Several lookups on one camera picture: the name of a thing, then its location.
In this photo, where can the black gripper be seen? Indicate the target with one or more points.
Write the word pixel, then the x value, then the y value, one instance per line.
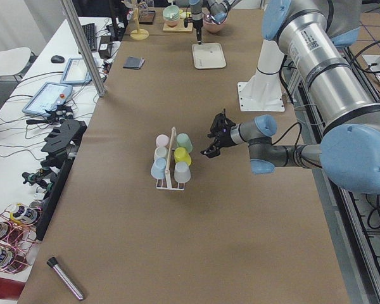
pixel 225 138

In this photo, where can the green cup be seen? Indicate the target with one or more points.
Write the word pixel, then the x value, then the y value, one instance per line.
pixel 183 141

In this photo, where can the cream rabbit tray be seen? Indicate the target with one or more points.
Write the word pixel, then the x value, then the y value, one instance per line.
pixel 208 56

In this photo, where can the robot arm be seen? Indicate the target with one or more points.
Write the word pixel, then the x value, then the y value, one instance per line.
pixel 218 12
pixel 310 32

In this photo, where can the yellow cup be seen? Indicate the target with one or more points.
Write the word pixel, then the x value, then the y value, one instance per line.
pixel 181 155

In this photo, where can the grey cup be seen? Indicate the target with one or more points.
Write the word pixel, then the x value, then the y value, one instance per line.
pixel 182 172

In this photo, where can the pink cup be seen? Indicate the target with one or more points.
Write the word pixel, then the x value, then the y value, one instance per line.
pixel 162 140

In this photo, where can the cream cup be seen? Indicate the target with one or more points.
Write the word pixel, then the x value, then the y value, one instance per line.
pixel 160 152

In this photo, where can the light blue cup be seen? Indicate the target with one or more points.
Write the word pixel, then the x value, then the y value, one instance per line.
pixel 158 168

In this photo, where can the dark red tray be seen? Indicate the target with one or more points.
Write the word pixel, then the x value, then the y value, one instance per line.
pixel 147 18

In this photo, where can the grey folded cloth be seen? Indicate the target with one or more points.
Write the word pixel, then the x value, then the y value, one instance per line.
pixel 133 63

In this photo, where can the pink bowl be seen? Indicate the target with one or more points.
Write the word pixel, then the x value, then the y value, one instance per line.
pixel 211 26

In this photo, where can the wooden board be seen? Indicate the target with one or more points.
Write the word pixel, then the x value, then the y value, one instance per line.
pixel 177 26

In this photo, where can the wooden mug tree stand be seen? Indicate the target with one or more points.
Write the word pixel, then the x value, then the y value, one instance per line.
pixel 139 33

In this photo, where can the black keyboard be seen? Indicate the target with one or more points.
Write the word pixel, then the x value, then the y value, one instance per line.
pixel 89 31

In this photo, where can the blue teach pendant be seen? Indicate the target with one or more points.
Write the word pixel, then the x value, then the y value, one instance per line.
pixel 48 97

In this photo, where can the black computer mouse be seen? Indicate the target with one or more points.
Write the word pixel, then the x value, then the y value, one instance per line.
pixel 57 59

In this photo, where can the metal tube black cap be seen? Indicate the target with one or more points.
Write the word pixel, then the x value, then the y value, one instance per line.
pixel 67 280

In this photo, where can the tea bottle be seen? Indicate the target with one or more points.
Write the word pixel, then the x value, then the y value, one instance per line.
pixel 23 214

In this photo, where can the white chair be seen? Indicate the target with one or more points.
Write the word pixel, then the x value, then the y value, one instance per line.
pixel 13 61

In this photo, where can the white wire cup rack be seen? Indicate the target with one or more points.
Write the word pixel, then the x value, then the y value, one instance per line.
pixel 168 182

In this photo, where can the aluminium frame post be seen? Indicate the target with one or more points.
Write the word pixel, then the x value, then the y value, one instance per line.
pixel 80 39

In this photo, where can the copper wire bottle basket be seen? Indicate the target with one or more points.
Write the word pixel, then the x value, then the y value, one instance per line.
pixel 16 242

